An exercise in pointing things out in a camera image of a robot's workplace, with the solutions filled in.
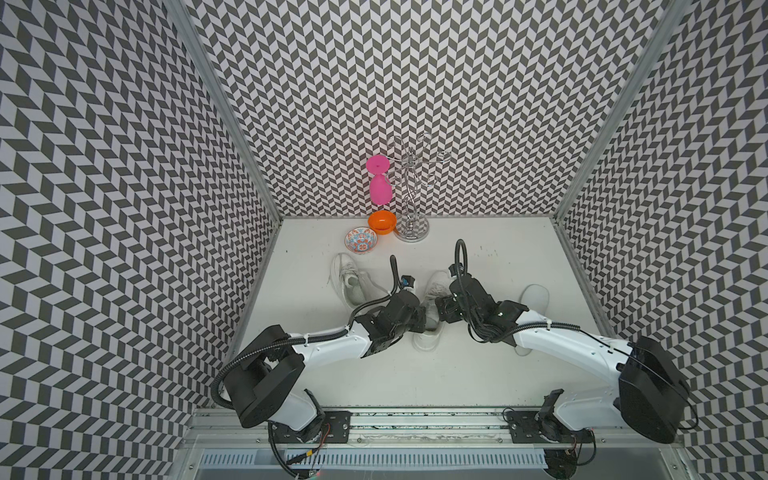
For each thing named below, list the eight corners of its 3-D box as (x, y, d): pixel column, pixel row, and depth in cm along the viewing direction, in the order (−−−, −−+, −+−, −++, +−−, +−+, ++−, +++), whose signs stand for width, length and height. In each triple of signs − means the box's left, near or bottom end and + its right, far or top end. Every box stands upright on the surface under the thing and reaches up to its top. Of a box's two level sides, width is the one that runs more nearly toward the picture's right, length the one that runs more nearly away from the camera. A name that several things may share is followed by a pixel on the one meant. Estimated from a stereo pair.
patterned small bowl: (341, 243, 112) (340, 236, 109) (362, 228, 117) (361, 221, 114) (360, 259, 107) (359, 253, 104) (382, 244, 112) (381, 237, 109)
